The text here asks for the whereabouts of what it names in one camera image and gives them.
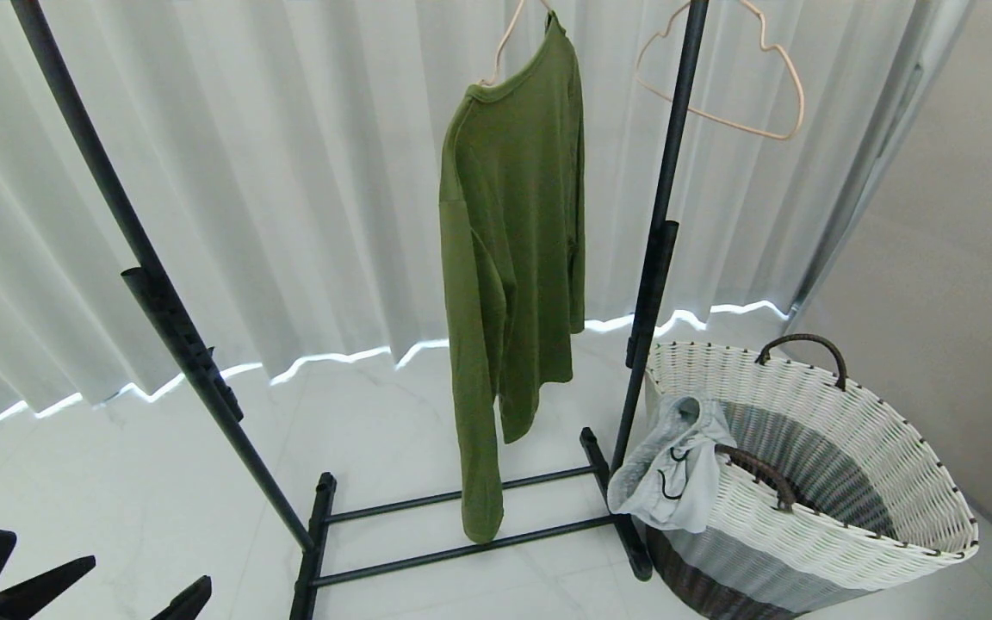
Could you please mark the green long-sleeved shirt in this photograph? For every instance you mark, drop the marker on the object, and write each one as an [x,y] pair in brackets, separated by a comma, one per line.
[513,215]

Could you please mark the black clothes rack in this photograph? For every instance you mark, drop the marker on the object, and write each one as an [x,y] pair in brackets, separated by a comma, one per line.
[160,301]

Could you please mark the pink clothes hanger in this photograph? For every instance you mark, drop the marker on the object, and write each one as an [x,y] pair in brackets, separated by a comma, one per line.
[505,39]
[793,77]

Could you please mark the white laundry basket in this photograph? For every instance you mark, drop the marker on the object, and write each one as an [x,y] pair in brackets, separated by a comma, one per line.
[806,551]

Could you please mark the white curtain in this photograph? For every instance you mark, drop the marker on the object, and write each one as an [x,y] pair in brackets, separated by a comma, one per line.
[289,172]

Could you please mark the pale grey shorts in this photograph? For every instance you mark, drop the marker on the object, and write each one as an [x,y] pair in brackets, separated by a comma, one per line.
[685,482]

